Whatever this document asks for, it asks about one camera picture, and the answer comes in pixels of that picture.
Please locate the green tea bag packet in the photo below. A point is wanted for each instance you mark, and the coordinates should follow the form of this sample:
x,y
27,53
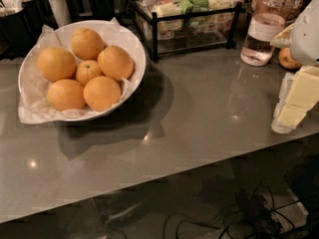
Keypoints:
x,y
193,6

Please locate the clear plastic water bottle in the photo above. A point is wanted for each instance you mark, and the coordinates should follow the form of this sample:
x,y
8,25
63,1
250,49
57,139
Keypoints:
x,y
268,19

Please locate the orange at bowl back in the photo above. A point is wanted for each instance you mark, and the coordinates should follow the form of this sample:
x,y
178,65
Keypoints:
x,y
86,44

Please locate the white cup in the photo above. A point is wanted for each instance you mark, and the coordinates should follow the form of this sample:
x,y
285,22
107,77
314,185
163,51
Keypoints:
x,y
61,12

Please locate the white ceramic bowl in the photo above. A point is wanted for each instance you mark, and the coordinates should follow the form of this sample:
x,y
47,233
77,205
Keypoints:
x,y
79,72

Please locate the black container with packets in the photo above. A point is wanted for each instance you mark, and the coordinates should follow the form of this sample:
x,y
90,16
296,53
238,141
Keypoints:
x,y
20,26

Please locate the black wire tea rack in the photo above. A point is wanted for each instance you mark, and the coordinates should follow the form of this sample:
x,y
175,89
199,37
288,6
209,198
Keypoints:
x,y
196,29

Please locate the black cup with sticks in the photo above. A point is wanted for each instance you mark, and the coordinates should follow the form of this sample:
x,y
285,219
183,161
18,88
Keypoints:
x,y
102,9

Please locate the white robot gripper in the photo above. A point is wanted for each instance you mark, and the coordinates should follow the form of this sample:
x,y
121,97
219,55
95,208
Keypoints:
x,y
307,37

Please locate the small centre orange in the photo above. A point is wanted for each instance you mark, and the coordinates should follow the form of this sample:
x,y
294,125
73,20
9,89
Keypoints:
x,y
87,70

